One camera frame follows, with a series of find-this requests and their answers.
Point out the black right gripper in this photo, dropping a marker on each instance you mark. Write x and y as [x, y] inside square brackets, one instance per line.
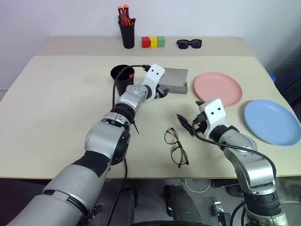
[200, 123]

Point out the pink plate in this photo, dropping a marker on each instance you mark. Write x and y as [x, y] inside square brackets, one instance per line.
[217, 88]

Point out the blue plate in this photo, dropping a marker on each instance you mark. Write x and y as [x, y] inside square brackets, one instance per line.
[272, 122]

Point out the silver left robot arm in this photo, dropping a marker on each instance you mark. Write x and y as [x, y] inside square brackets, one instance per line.
[70, 188]

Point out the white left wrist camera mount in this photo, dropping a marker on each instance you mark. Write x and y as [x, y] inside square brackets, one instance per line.
[153, 75]

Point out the yellow wooden block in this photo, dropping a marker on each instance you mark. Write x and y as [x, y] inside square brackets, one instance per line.
[153, 42]

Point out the red wooden block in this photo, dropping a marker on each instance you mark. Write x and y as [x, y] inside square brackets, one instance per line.
[145, 42]

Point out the tall black pen holder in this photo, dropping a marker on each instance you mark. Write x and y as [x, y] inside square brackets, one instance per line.
[127, 35]

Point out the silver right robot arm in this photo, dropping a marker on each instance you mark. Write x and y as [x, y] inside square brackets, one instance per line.
[254, 169]

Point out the grey glasses case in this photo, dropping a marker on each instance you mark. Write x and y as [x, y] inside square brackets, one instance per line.
[175, 78]

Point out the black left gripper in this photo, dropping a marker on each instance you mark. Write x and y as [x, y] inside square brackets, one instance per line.
[161, 91]

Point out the tortoiseshell eyeglasses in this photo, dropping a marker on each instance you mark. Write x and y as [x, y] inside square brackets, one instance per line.
[175, 142]

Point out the dark rounded shape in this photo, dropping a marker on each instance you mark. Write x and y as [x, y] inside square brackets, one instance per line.
[181, 204]

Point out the green wooden block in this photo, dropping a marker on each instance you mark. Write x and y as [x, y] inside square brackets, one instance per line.
[161, 41]

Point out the small grey metal device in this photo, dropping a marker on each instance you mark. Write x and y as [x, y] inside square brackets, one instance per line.
[218, 207]

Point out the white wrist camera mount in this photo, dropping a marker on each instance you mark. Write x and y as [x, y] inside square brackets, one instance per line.
[215, 115]
[153, 75]

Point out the black plastic cup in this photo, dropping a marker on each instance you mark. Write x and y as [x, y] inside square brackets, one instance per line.
[121, 86]

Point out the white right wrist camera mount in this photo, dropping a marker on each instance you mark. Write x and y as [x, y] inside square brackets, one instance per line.
[215, 115]

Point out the black sunglasses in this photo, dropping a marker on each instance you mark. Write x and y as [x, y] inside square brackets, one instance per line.
[189, 44]

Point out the black textured case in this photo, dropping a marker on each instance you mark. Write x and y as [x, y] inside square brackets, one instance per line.
[289, 80]

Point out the red marker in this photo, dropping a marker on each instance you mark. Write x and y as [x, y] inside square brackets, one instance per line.
[131, 76]

